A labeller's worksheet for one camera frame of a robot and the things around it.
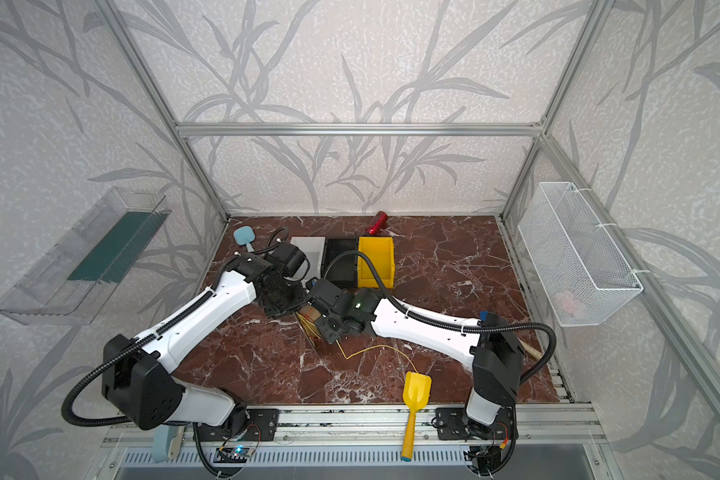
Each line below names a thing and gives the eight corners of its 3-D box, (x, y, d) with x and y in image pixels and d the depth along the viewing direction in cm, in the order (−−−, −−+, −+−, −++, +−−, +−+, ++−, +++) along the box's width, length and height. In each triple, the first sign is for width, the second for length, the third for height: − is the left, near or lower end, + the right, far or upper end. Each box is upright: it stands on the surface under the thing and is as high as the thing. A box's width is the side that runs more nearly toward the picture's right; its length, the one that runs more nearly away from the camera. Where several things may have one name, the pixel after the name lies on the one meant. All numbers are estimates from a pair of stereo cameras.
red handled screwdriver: (364, 232, 116) (364, 228, 114) (378, 214, 123) (378, 209, 121) (376, 237, 115) (376, 233, 113) (390, 218, 121) (390, 214, 119)
